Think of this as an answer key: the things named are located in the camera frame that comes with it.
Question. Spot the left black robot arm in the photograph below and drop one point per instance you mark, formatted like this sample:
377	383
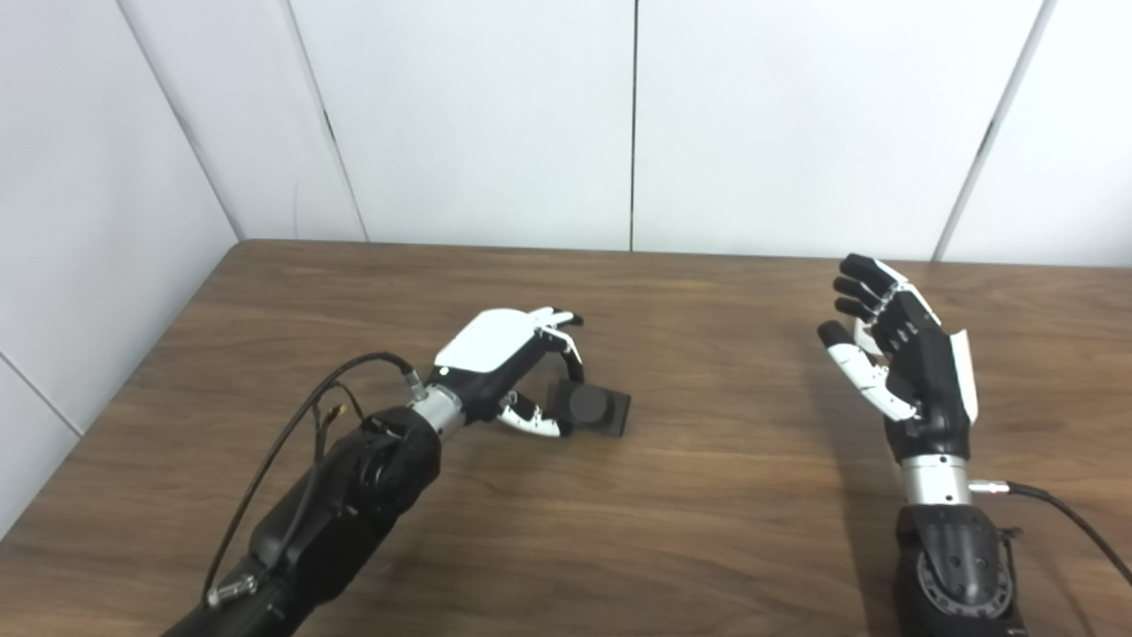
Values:
345	504

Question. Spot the black peg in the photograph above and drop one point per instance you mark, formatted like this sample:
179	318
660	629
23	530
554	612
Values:
592	407

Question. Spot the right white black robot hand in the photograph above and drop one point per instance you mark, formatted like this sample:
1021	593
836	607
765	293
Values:
929	380

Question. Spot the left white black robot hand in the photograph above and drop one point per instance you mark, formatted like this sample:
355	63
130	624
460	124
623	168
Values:
491	345

